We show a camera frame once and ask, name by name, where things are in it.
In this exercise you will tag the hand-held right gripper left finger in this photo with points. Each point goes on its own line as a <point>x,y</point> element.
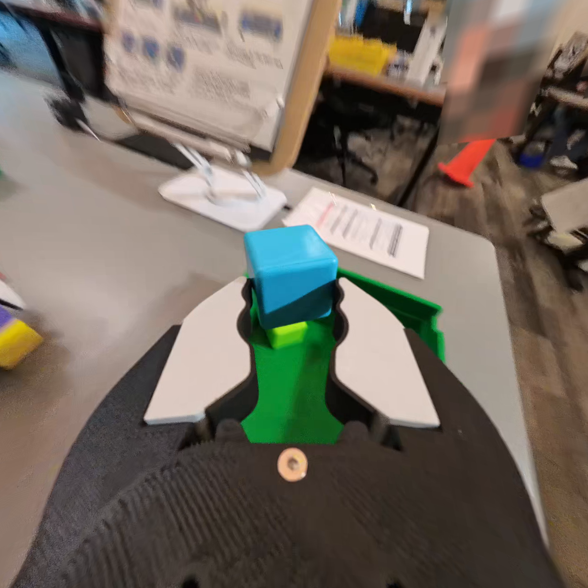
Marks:
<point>202,363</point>

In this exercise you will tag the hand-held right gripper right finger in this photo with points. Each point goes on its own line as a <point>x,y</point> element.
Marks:
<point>381,363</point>

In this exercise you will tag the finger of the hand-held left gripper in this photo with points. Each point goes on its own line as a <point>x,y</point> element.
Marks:
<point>9,294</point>

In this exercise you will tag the purple magnetic cube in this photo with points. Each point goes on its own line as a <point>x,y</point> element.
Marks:
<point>5,317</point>

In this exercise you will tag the yellow magnetic cube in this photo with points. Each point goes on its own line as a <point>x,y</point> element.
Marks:
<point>16,344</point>

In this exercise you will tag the lime green magnetic cube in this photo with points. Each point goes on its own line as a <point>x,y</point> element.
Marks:
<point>287,335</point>

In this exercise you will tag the green plastic bin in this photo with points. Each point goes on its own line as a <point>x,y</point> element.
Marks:
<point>294,395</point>

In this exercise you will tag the teal magnetic cube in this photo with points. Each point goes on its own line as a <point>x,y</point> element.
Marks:
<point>289,271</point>

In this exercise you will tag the printed paper sheet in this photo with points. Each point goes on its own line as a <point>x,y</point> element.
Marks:
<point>367,229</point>

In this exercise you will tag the white tablet stand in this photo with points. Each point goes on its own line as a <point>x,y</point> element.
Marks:
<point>229,202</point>

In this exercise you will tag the orange traffic cone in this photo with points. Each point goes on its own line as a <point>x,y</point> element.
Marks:
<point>468,158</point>

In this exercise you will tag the printed instruction board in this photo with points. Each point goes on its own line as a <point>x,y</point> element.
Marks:
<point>197,59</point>

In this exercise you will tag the yellow plastic bin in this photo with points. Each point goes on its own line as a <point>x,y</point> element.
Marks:
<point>363,55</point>

